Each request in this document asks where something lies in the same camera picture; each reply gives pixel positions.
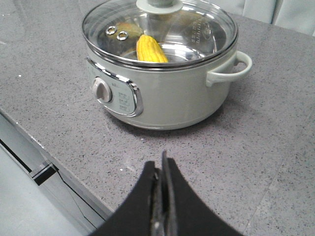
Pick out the yellow corn cob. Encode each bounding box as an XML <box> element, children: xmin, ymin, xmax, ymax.
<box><xmin>136</xmin><ymin>34</ymin><xmax>168</xmax><ymax>63</ymax></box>

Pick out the pale green electric cooking pot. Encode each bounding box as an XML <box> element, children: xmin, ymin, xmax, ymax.
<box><xmin>87</xmin><ymin>37</ymin><xmax>252</xmax><ymax>130</ymax></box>

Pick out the white curtain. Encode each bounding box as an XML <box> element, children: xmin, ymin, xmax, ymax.
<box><xmin>210</xmin><ymin>0</ymin><xmax>315</xmax><ymax>36</ymax></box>

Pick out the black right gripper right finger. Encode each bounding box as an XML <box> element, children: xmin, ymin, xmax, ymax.
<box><xmin>161</xmin><ymin>151</ymin><xmax>241</xmax><ymax>236</ymax></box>

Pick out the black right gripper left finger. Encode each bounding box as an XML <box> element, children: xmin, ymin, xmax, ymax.
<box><xmin>94</xmin><ymin>161</ymin><xmax>156</xmax><ymax>236</ymax></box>

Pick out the grey cabinet front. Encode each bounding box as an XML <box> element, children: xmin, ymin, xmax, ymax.
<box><xmin>0</xmin><ymin>113</ymin><xmax>112</xmax><ymax>236</ymax></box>

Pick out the glass pot lid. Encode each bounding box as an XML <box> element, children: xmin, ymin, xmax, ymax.
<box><xmin>82</xmin><ymin>0</ymin><xmax>238</xmax><ymax>69</ymax></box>

